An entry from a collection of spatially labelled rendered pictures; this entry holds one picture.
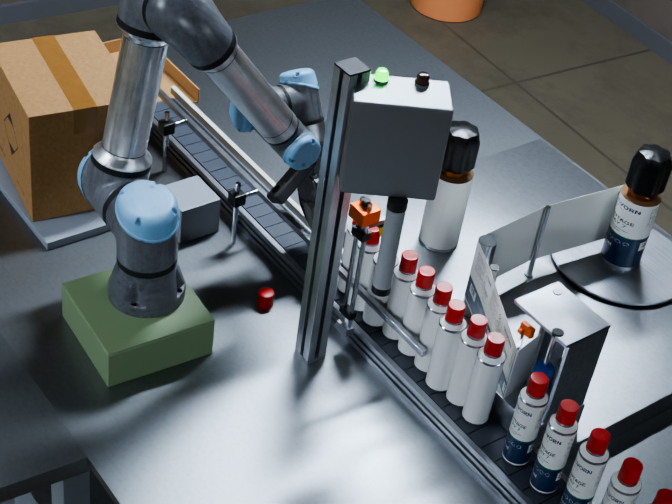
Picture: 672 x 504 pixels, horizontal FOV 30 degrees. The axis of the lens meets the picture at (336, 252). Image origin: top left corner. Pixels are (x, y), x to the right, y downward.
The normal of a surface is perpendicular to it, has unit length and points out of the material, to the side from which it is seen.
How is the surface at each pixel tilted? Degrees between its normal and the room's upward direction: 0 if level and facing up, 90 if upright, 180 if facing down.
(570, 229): 90
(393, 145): 90
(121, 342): 1
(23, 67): 0
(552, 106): 0
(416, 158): 90
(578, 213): 90
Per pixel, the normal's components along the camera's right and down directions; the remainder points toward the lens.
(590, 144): 0.12, -0.77
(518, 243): 0.64, 0.54
